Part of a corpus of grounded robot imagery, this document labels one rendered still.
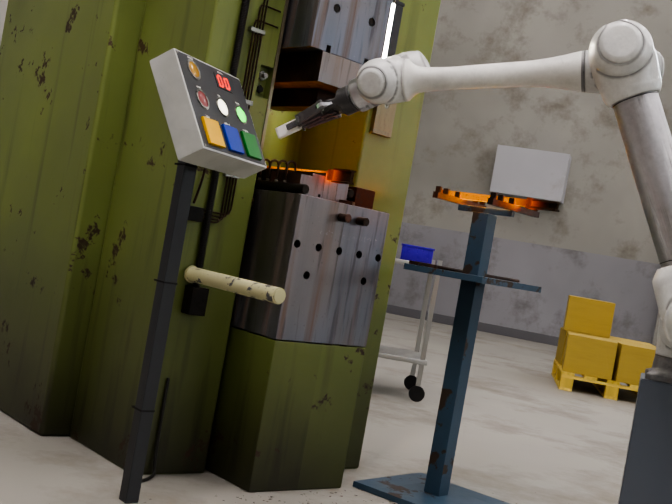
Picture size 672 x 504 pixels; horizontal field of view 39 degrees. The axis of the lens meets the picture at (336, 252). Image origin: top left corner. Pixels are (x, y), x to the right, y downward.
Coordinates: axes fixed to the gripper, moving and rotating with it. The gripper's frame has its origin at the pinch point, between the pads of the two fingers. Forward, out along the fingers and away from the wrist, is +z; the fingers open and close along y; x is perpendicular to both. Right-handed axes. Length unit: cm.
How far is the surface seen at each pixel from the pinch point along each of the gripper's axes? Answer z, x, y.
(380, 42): -18, 34, 56
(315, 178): 12.5, -3.4, 40.5
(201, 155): 15.5, -5.3, -23.3
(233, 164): 15.2, -5.3, -7.5
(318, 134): 22, 25, 83
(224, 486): 67, -84, 29
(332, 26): -10, 38, 37
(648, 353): -13, -85, 536
